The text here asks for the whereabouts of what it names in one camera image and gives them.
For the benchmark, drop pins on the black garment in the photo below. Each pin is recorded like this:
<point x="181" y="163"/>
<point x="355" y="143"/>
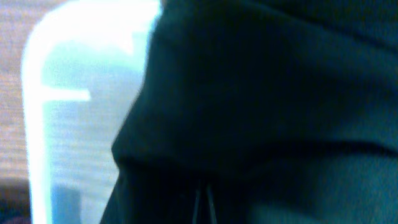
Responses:
<point x="263" y="112"/>

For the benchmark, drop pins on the clear plastic storage bin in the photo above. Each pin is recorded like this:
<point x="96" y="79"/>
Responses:
<point x="82" y="67"/>

